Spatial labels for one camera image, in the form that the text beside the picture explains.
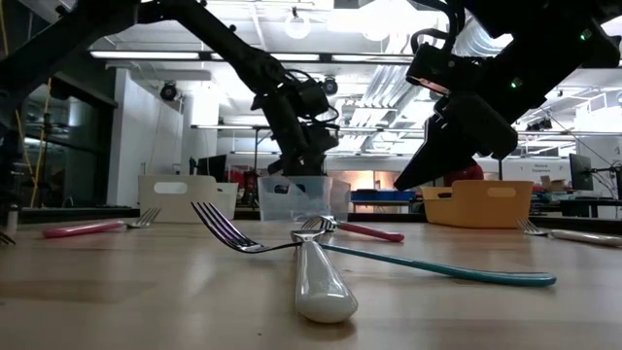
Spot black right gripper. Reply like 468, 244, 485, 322
393, 48, 551, 193

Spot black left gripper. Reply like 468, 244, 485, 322
261, 80, 341, 177

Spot clear plastic bin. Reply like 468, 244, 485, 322
257, 174, 352, 224

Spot red-handled fork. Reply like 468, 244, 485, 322
299, 215, 406, 244
42, 207, 162, 240

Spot white-handled fork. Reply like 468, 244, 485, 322
290, 227, 360, 325
515, 217, 622, 248

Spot black folding table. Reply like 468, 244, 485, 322
251, 124, 274, 180

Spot person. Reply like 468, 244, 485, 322
441, 162, 486, 189

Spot black computer monitor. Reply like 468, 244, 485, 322
195, 154, 228, 184
568, 153, 595, 193

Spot orange plastic bin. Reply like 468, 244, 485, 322
420, 179, 535, 229

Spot blue storage crates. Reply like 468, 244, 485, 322
349, 189, 418, 203

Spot black track light cluster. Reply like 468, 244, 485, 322
517, 116, 554, 132

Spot white plastic bin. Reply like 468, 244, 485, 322
137, 174, 240, 225

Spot fluorescent ceiling light strip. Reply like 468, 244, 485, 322
89, 50, 201, 61
269, 52, 322, 63

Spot cardboard box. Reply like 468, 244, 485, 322
538, 174, 568, 193

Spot round pendant lamp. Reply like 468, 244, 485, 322
284, 5, 313, 41

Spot black ceiling spotlight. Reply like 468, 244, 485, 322
158, 80, 179, 103

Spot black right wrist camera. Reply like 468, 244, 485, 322
406, 42, 456, 96

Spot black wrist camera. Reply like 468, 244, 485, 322
291, 80, 332, 118
406, 42, 456, 96

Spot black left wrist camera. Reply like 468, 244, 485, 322
291, 80, 332, 118

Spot yellow cable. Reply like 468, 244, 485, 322
13, 76, 53, 209

